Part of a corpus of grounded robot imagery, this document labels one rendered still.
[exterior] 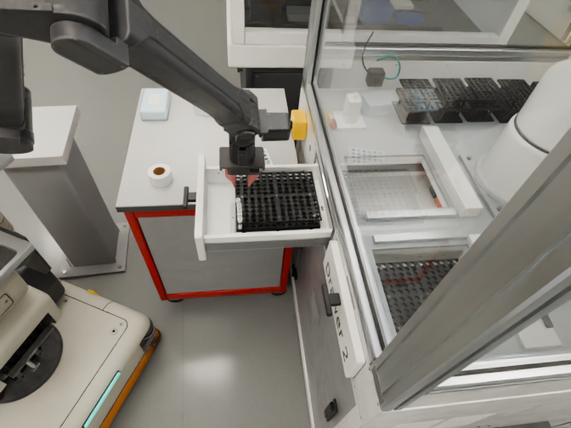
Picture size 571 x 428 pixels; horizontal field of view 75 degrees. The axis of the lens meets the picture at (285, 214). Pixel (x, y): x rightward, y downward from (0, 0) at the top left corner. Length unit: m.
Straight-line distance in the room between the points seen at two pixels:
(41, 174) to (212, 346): 0.96
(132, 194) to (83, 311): 0.57
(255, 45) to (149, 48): 1.20
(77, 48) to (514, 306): 0.45
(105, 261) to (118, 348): 0.61
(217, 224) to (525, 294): 0.80
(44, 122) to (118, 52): 1.20
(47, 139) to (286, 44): 0.96
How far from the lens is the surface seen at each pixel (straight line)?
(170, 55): 0.50
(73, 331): 1.61
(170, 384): 1.74
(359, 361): 0.79
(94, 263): 2.05
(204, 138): 1.39
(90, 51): 0.42
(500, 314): 0.40
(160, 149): 1.37
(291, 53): 1.67
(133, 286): 1.95
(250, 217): 0.96
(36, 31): 0.43
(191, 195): 1.00
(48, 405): 1.55
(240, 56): 1.66
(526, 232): 0.36
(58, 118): 1.61
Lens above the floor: 1.66
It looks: 51 degrees down
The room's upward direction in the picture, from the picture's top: 7 degrees clockwise
